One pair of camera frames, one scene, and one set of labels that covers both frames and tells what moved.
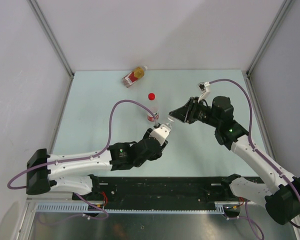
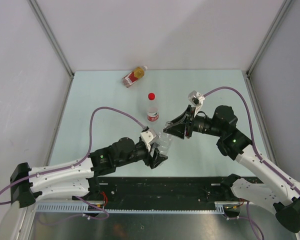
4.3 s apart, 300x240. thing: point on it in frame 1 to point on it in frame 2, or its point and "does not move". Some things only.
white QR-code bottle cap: [171, 118] to [168, 124]
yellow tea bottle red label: [133, 76] does not move
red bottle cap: [151, 96] does not move
